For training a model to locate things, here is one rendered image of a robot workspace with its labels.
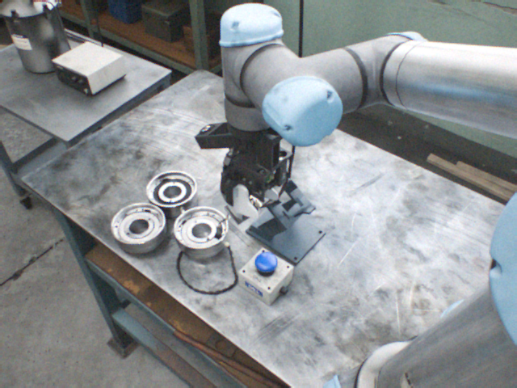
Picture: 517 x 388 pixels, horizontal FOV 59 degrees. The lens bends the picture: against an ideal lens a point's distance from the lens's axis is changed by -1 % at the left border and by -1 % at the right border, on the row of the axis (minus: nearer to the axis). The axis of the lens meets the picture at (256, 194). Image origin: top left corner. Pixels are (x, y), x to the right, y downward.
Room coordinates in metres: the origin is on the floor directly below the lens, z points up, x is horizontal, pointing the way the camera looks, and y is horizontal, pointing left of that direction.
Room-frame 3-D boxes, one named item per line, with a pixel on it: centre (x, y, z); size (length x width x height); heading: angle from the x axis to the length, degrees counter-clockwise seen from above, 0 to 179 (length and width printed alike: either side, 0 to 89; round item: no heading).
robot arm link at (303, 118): (0.45, -0.05, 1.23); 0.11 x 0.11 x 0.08; 26
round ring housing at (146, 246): (0.59, 0.23, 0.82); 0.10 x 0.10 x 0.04
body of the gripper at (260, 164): (0.53, 0.00, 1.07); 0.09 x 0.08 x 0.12; 51
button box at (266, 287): (0.47, -0.02, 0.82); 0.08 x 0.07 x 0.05; 52
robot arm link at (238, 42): (0.53, 0.01, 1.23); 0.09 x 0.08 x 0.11; 26
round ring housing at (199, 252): (0.58, 0.11, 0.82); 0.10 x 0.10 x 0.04
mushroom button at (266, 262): (0.48, -0.02, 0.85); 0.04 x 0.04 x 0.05
